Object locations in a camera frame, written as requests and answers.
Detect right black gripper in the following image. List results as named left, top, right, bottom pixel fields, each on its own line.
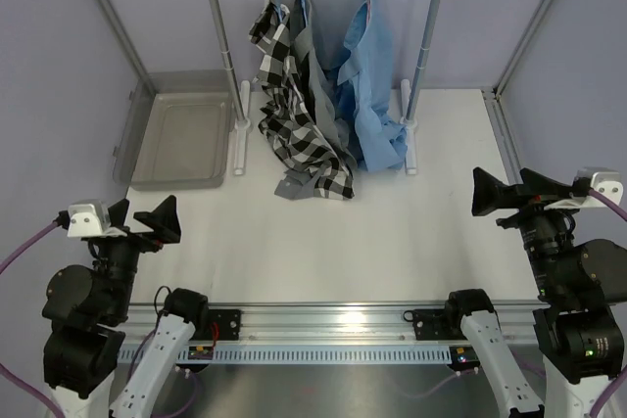
left=472, top=165, right=585, bottom=299

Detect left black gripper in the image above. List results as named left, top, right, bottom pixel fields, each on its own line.
left=96, top=194, right=180, bottom=319

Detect grey shirt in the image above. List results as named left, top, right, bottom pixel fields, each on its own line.
left=274, top=0, right=357, bottom=201

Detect light blue shirt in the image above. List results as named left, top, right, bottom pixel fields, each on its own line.
left=331, top=0, right=408, bottom=172

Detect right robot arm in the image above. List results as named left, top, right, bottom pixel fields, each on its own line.
left=443, top=167, right=626, bottom=417

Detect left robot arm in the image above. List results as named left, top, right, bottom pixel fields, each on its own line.
left=42, top=195, right=213, bottom=417

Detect black white checkered shirt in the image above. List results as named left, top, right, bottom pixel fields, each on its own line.
left=249, top=0, right=355, bottom=201

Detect clear grey plastic bin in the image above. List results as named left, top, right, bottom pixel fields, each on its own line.
left=113, top=70, right=234, bottom=191

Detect white and silver clothes rack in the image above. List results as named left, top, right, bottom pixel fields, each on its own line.
left=209, top=0, right=441, bottom=176

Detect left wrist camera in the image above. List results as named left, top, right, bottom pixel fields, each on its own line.
left=67, top=200, right=125, bottom=239

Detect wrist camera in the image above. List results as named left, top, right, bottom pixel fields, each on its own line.
left=546, top=167, right=624, bottom=209
left=67, top=200, right=125, bottom=239

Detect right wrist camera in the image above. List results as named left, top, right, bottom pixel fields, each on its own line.
left=546, top=167, right=624, bottom=209

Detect aluminium mounting rail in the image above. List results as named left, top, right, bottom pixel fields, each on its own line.
left=119, top=301, right=543, bottom=345

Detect slotted cable duct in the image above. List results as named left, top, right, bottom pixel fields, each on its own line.
left=117, top=343, right=457, bottom=364

